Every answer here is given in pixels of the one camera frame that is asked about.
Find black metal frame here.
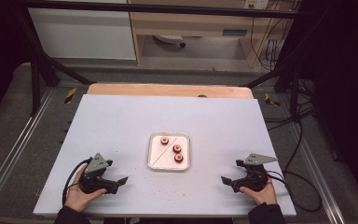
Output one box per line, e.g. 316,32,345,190
12,0,337,123

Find aluminium floor rail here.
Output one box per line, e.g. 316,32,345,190
0,88,56,213
287,124,347,224

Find person's right hand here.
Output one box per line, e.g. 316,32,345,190
240,181,278,206

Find white power outlet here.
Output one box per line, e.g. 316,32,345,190
243,0,269,10

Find white cabinet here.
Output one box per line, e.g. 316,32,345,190
27,7,137,61

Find office chair base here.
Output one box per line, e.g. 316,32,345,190
153,34,187,49

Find wooden board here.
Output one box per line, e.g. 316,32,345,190
86,82,255,100

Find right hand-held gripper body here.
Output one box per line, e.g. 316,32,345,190
231,152,279,193

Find black floor cables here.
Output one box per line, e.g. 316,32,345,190
265,78,317,133

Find black cables under desk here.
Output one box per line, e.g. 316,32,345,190
249,0,296,72

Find person's left hand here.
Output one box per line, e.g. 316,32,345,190
64,164,108,214

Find square metal tray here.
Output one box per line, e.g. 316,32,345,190
146,132,191,172

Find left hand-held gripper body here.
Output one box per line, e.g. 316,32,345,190
78,152,119,195

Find left hand-held gripper black cable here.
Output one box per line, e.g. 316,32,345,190
62,157,93,206

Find light wooden desk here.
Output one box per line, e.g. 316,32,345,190
127,0,296,68

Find hand-held gripper black cable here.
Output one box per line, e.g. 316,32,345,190
265,119,324,214
62,157,93,206

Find thin wooden skewer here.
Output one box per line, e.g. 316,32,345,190
151,137,178,167

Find right hand-held gripper black cable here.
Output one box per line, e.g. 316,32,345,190
265,119,324,214

